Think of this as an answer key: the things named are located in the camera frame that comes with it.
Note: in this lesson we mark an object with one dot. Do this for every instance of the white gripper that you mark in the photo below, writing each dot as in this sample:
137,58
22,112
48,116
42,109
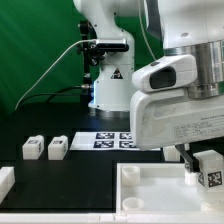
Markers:
166,118

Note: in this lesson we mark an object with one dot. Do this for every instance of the white square table top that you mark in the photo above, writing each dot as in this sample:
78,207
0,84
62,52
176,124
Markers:
162,188

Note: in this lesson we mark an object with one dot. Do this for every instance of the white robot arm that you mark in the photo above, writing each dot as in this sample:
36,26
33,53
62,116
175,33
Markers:
186,27

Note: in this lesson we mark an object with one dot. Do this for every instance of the white sheet with AprilTags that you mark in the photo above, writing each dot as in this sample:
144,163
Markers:
103,141

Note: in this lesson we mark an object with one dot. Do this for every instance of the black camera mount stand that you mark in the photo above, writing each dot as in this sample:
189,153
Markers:
91,57

